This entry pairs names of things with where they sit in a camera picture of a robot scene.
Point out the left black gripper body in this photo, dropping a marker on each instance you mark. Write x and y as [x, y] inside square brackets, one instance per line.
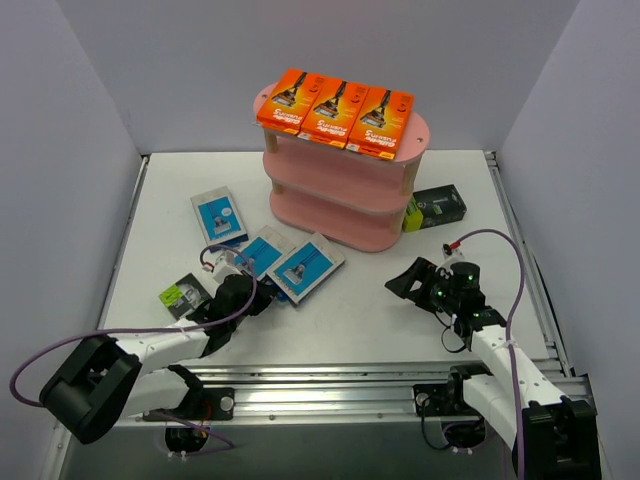
[255, 295]

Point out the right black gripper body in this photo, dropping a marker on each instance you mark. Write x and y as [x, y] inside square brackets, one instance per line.
[427, 286]

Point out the black green razor box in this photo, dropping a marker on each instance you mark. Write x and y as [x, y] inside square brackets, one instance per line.
[184, 296]
[433, 207]

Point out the blue razor box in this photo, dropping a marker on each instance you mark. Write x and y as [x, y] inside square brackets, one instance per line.
[219, 218]
[265, 249]
[307, 266]

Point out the small orange razor box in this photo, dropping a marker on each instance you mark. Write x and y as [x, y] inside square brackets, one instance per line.
[380, 124]

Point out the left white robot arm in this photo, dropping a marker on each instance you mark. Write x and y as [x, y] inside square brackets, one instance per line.
[105, 379]

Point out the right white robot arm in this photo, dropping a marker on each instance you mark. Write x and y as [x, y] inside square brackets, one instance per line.
[551, 436]

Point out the pink three-tier shelf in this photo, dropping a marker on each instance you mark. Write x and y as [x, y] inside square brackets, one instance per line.
[353, 199]

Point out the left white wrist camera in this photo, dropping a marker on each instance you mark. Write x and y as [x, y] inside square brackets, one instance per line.
[217, 268]

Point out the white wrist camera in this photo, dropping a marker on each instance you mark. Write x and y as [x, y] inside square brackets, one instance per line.
[217, 268]
[452, 252]

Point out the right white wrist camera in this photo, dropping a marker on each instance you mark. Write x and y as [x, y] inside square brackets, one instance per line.
[452, 252]

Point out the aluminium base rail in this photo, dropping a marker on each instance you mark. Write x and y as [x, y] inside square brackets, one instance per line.
[324, 394]

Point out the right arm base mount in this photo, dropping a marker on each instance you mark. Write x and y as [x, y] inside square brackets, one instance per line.
[461, 429]

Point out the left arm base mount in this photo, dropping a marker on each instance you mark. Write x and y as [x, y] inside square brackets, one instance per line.
[193, 436]

